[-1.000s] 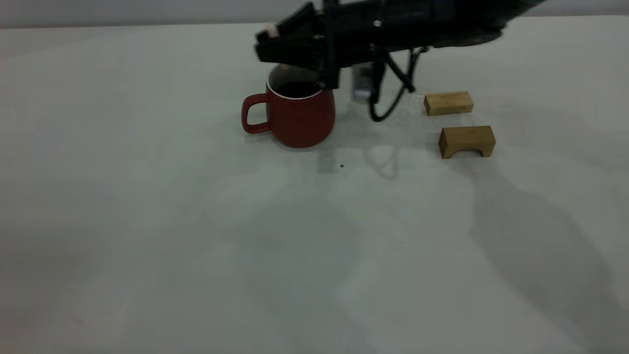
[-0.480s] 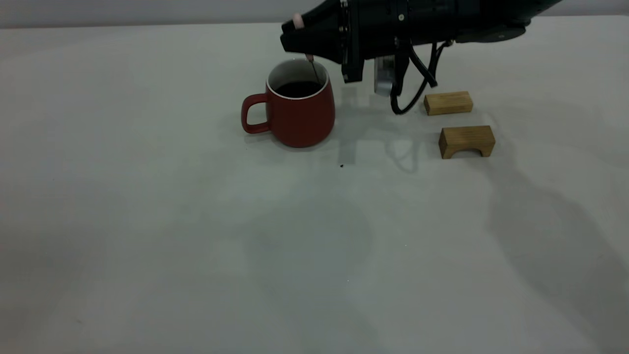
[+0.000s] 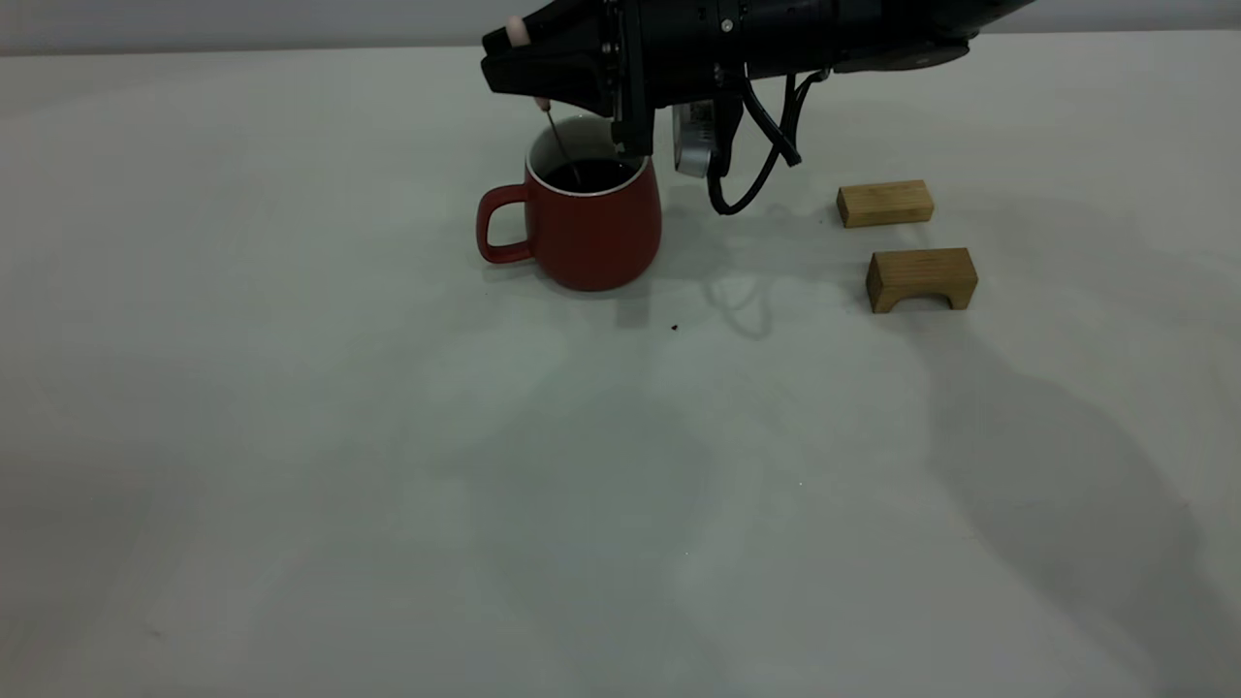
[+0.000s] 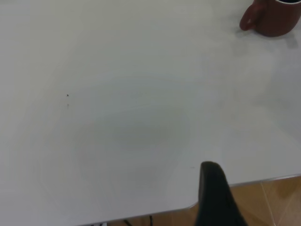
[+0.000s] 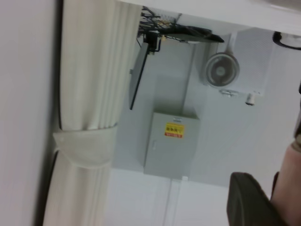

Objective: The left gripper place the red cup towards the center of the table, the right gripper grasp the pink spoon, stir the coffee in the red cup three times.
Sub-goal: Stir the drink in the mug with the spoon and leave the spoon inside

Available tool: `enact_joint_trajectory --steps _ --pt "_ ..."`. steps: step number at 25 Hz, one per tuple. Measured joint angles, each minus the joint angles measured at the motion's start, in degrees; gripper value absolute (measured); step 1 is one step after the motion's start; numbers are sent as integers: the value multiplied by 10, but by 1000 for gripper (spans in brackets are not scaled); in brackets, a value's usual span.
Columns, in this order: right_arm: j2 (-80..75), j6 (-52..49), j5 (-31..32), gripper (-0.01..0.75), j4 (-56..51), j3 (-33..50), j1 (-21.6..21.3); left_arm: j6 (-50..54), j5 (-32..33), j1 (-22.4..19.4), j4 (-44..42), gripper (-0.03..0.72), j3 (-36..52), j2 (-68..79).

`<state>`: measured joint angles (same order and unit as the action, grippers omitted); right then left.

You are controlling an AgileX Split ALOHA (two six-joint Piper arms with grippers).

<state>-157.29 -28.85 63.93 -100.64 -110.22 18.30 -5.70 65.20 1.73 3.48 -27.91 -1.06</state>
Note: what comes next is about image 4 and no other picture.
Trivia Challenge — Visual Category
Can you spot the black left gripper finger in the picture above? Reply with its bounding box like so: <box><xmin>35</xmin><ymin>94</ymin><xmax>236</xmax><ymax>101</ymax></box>
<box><xmin>194</xmin><ymin>161</ymin><xmax>247</xmax><ymax>226</ymax></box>

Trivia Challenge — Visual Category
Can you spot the red ceramic mug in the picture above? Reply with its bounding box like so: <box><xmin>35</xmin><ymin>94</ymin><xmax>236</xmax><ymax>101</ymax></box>
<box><xmin>239</xmin><ymin>0</ymin><xmax>301</xmax><ymax>37</ymax></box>

